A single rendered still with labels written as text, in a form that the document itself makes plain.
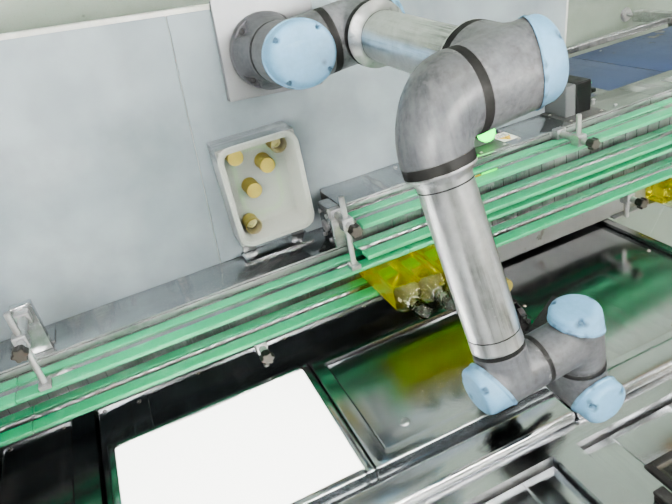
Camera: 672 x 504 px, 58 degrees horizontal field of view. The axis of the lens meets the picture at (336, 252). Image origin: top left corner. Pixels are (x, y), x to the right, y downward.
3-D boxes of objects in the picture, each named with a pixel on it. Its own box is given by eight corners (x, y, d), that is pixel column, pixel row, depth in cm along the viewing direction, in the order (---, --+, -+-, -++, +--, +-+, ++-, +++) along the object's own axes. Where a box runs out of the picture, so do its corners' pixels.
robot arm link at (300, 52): (240, 30, 110) (261, 30, 98) (306, 7, 113) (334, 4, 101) (263, 94, 115) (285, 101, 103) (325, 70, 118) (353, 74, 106)
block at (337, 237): (322, 238, 139) (333, 250, 133) (314, 202, 135) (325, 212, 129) (336, 233, 140) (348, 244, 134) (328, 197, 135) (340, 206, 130)
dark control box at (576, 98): (543, 112, 158) (566, 118, 151) (542, 82, 154) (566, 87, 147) (568, 103, 160) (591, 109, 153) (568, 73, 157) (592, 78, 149)
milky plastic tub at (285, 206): (233, 236, 137) (243, 250, 129) (205, 142, 126) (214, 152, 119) (303, 211, 141) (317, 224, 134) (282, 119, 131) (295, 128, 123)
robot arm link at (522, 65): (300, 5, 111) (481, 56, 68) (370, -20, 115) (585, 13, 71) (316, 68, 118) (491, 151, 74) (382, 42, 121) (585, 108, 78)
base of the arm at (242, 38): (221, 19, 117) (233, 18, 108) (293, 4, 121) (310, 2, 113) (240, 96, 123) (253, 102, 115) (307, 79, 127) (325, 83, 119)
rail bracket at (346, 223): (335, 257, 134) (359, 281, 124) (321, 188, 126) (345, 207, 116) (347, 252, 135) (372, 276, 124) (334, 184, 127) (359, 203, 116)
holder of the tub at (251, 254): (239, 254, 140) (248, 268, 133) (206, 142, 126) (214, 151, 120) (307, 230, 144) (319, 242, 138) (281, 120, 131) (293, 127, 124)
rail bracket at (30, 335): (35, 344, 125) (31, 409, 106) (-1, 276, 117) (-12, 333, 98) (59, 335, 126) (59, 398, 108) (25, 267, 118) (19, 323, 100)
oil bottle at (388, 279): (358, 274, 139) (402, 318, 121) (354, 253, 136) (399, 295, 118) (379, 266, 140) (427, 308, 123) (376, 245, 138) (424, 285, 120)
